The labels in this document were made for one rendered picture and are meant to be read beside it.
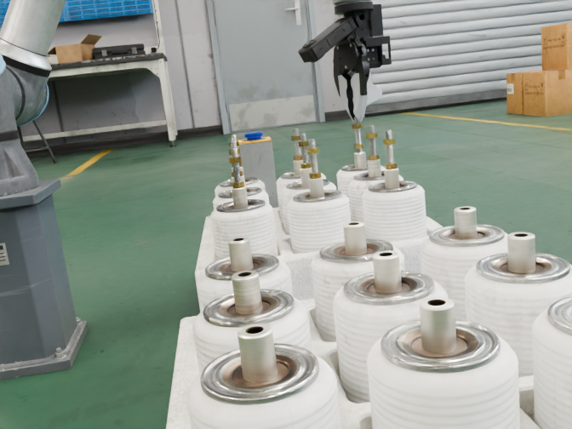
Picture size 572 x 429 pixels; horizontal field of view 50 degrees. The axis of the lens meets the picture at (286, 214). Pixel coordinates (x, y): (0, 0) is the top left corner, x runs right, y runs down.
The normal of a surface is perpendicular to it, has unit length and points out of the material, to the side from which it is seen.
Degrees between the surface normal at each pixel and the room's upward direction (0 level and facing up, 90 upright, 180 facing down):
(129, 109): 90
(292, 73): 90
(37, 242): 90
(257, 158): 90
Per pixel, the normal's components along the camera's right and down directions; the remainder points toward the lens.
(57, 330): 0.80, 0.04
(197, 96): 0.15, 0.19
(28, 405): -0.11, -0.97
